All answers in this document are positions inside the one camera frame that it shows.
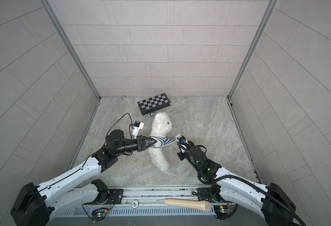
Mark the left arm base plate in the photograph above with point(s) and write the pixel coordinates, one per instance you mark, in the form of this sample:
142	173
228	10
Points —
114	197

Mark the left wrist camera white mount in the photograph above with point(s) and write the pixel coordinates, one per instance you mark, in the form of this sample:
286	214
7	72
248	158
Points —
136	127

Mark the white teddy bear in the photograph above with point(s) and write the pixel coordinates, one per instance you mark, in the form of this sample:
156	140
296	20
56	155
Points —
161	126

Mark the round white sticker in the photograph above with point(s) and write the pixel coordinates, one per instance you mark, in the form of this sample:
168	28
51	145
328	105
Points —
135	204

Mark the beige wooden handle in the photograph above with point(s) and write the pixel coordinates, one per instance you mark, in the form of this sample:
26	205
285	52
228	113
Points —
204	206

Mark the blue white striped sweater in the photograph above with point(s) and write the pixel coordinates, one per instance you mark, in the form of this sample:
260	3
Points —
162	141

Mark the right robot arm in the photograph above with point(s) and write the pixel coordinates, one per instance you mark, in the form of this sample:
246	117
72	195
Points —
268	201

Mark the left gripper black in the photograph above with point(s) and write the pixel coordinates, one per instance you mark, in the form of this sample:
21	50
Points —
141	147

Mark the circuit board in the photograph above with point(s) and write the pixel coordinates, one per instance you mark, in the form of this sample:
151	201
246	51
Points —
221	212
100	214

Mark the right circuit board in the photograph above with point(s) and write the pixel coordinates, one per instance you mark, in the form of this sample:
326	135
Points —
221	212

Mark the left circuit board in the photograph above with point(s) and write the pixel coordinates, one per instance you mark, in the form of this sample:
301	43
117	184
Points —
100	214

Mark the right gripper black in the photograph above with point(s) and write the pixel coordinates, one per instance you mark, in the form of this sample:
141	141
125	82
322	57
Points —
180	156

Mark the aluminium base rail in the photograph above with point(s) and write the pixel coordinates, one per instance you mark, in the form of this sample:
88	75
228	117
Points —
155	195

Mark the black white chessboard box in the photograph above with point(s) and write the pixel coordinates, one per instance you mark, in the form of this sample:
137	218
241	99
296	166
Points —
153	104

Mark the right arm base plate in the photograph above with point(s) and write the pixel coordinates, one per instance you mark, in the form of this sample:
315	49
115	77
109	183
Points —
204	193

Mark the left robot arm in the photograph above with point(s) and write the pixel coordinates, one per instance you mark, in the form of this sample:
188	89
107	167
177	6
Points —
36	205

